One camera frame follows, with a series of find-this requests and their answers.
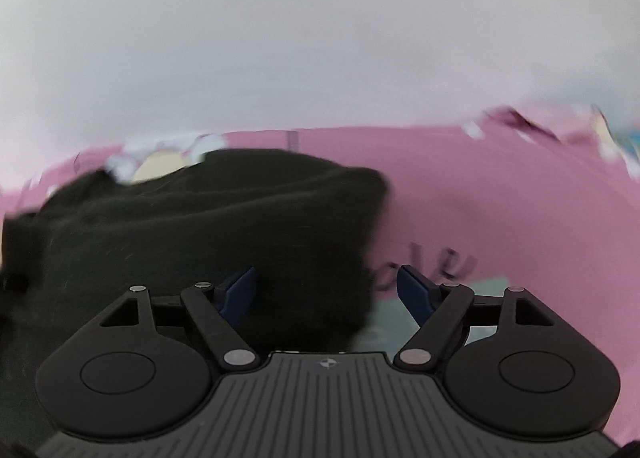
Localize dark green knit sweater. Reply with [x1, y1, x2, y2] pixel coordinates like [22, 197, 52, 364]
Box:
[1, 149, 387, 446]

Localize pink floral bed sheet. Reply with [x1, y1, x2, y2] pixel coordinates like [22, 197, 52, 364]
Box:
[1, 108, 639, 442]

